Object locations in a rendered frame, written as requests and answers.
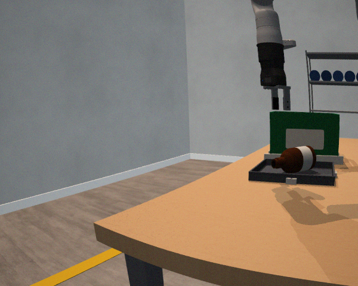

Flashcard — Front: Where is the brown bottle with white label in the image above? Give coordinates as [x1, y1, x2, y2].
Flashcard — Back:
[271, 146, 316, 173]

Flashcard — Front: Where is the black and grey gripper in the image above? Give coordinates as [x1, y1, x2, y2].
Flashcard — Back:
[257, 26, 296, 110]

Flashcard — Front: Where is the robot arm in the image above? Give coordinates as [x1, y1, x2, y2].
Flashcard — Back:
[251, 0, 358, 29]

